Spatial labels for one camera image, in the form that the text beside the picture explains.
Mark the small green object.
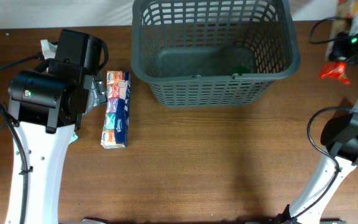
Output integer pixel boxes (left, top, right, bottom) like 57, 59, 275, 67
230, 66, 251, 75

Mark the grey plastic mesh basket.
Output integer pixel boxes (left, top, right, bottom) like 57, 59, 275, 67
131, 0, 300, 108

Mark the teal tissue pocket pack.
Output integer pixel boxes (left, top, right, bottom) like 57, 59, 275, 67
69, 133, 78, 144

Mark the Kleenex tissue multipack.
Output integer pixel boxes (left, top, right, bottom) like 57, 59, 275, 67
101, 71, 131, 149

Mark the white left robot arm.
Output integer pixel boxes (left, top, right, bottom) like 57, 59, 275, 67
0, 29, 109, 223

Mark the spaghetti pasta package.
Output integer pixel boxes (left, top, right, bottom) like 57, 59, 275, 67
319, 0, 358, 85

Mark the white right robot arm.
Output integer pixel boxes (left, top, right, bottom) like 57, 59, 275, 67
273, 18, 358, 223

